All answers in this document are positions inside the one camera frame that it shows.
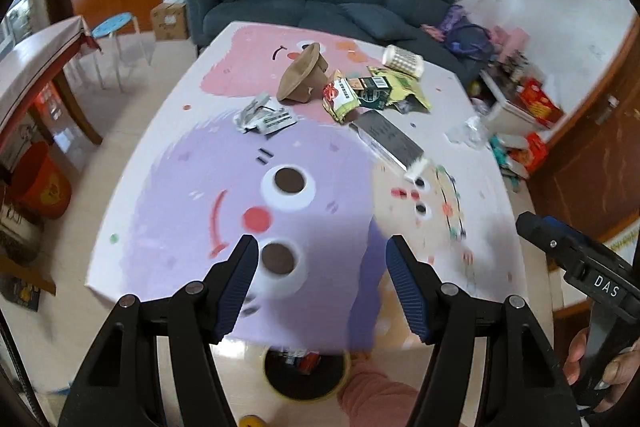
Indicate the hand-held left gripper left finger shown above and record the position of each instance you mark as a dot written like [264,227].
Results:
[237,292]

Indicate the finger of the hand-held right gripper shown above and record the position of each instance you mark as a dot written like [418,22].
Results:
[570,231]
[542,234]

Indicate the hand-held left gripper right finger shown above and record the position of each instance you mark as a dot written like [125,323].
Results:
[407,292]

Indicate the dark bin with yellow rim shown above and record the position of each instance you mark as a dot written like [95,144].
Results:
[300,384]

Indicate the yellow-green snack packet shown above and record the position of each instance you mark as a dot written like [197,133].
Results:
[409,86]

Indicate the person's right hand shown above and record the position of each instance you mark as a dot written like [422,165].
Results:
[620,372]

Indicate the child's drawing sheet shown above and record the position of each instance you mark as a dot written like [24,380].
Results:
[622,241]

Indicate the small red gift box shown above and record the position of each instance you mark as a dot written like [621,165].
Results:
[530,154]

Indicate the wooden door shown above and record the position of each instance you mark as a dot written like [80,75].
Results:
[585,142]

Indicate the person's pink trouser leg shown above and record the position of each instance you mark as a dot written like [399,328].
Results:
[375,397]

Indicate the clear plastic bag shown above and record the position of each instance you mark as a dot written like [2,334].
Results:
[467,132]

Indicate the white low cabinet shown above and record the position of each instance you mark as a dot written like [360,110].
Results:
[505,112]

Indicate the large red gift box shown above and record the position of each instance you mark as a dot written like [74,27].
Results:
[540,104]

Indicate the cartoon tablecloth table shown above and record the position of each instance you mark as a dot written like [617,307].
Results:
[200,167]

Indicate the yellow embroidered slipper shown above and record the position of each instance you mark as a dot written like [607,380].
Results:
[252,422]

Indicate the long grey box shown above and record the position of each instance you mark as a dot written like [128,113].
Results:
[387,139]

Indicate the crumpled silver wrapper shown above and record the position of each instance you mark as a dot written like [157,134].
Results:
[249,113]

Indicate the pink gift boxes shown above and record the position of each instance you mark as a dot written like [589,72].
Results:
[510,42]

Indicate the green white snack packet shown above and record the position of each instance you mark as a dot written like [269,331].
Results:
[342,103]

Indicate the dark printed box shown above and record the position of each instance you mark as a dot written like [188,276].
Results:
[25,294]

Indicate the purple backpack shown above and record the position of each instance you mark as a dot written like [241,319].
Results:
[465,34]

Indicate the red bucket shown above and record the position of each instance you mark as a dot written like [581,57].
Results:
[42,187]

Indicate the checkered paper cup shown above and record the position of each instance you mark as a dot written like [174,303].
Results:
[404,61]

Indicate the cardboard box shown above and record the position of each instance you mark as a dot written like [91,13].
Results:
[170,22]

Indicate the blue round stool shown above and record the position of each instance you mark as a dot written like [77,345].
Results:
[115,24]

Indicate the dining table with white cloth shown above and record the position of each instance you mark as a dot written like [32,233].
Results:
[35,62]

